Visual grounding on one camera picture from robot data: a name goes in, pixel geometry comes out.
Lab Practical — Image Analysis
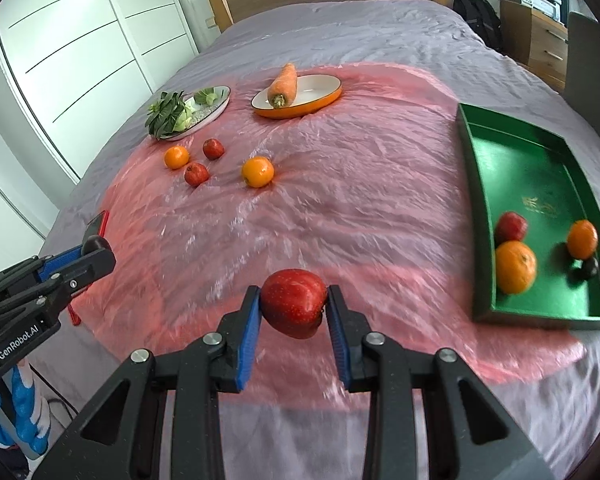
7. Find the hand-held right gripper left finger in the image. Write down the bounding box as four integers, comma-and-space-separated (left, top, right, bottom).
32, 286, 261, 480

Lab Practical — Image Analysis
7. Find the white wardrobe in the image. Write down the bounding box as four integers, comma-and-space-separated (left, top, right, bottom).
0, 0, 201, 186

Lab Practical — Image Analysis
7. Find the green bok choy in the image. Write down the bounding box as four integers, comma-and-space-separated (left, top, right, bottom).
146, 89, 218, 140

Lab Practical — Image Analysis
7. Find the orange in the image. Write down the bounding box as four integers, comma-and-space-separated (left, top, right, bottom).
566, 220, 599, 260
495, 240, 537, 295
241, 156, 275, 189
164, 145, 190, 170

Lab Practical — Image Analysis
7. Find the pink plastic sheet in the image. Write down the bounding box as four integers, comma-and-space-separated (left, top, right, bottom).
72, 62, 586, 386

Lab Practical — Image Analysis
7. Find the person's left hand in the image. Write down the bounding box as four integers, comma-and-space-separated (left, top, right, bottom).
0, 360, 48, 461

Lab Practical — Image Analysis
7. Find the wooden dresser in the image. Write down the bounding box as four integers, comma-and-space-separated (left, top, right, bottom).
500, 0, 571, 92

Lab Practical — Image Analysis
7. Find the black cable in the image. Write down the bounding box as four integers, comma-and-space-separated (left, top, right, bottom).
30, 365, 81, 416

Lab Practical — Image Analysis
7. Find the dark plum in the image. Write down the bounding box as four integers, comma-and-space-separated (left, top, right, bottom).
572, 256, 600, 281

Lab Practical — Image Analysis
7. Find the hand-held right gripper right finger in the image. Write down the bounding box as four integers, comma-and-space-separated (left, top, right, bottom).
327, 285, 556, 480

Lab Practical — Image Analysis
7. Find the orange oval dish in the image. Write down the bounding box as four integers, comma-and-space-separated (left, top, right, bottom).
251, 74, 343, 120

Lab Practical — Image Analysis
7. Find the grey chair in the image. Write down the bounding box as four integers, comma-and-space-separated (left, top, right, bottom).
565, 11, 600, 111

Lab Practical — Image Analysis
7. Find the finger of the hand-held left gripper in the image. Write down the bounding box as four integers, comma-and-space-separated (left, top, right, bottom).
0, 247, 87, 311
10, 235, 117, 321

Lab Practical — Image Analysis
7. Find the green rectangular tray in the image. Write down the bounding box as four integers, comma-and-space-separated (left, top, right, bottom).
455, 103, 600, 332

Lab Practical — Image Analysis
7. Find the patterned white plate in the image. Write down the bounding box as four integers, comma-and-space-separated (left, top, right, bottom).
155, 86, 231, 141

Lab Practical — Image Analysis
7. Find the black backpack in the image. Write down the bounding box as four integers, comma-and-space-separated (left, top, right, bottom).
452, 0, 503, 53

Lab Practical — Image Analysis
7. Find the carrot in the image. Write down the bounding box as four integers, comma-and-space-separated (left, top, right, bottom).
267, 63, 298, 109

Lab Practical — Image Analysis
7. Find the bed with purple sheet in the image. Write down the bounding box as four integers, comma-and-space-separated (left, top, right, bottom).
30, 0, 600, 480

